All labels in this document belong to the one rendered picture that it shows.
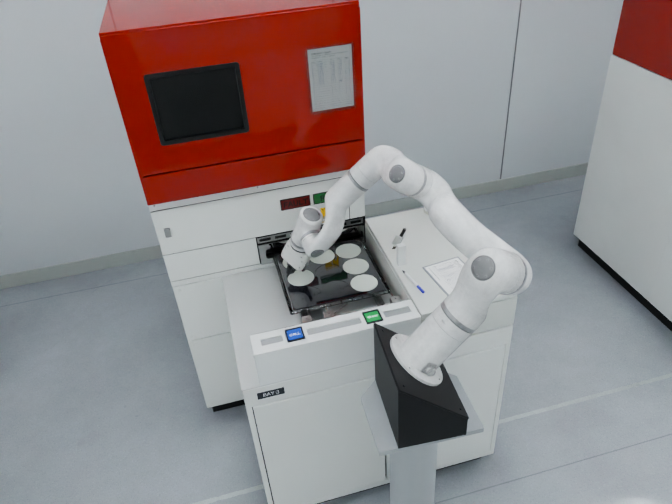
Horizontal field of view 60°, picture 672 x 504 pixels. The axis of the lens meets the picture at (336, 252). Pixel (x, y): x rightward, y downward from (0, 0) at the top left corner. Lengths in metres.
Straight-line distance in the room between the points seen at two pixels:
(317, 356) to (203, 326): 0.79
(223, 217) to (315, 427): 0.85
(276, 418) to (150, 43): 1.27
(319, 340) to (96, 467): 1.47
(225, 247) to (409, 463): 1.06
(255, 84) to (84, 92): 1.78
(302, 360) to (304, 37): 1.04
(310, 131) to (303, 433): 1.07
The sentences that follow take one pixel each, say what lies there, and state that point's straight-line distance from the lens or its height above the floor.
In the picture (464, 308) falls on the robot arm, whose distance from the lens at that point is 1.61.
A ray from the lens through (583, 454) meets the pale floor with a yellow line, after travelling 2.88.
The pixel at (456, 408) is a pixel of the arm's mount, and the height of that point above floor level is 0.92.
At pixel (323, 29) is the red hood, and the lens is 2.01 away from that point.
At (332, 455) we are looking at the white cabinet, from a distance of 2.30.
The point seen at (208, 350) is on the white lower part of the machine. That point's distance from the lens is 2.66.
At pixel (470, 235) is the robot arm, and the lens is 1.65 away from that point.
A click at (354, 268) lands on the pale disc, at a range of 2.23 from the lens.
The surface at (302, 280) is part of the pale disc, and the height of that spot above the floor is 0.90.
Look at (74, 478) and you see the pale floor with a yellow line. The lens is 3.01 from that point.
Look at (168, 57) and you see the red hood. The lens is 1.97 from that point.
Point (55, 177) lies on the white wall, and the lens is 3.87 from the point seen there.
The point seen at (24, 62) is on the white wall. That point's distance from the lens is 3.64.
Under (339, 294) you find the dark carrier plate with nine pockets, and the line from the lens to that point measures 2.11.
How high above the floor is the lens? 2.24
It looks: 35 degrees down
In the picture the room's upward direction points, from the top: 4 degrees counter-clockwise
